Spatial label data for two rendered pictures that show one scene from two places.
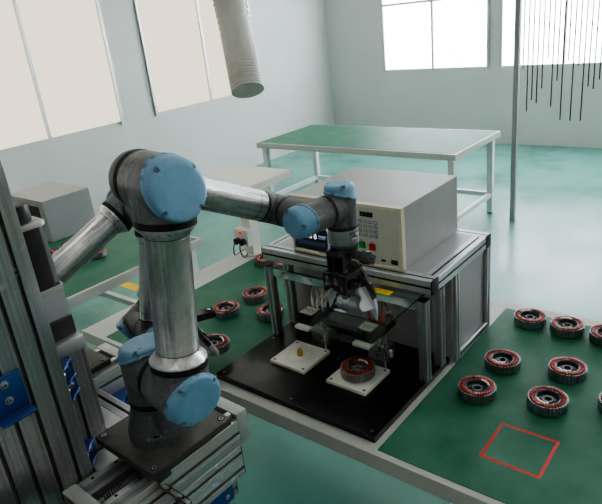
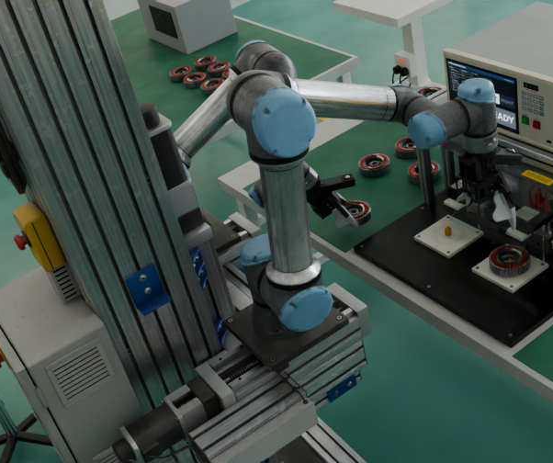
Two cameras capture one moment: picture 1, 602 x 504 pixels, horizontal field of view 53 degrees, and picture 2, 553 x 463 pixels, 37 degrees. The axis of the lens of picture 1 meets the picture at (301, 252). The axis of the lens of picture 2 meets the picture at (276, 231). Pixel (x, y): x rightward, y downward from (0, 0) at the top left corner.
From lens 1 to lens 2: 53 cm
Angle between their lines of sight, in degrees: 23
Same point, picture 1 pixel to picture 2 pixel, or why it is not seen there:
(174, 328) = (287, 247)
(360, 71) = not seen: outside the picture
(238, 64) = not seen: outside the picture
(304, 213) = (429, 124)
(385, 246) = (551, 126)
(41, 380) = (174, 272)
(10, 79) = not seen: outside the picture
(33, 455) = (169, 334)
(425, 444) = not seen: outside the picture
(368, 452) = (502, 357)
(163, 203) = (273, 142)
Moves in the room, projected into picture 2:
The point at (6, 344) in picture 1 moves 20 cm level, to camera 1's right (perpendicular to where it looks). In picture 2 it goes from (142, 242) to (228, 241)
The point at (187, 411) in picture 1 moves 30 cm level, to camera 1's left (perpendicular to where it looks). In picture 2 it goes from (299, 320) to (168, 319)
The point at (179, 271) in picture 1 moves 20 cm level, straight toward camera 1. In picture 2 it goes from (291, 197) to (290, 260)
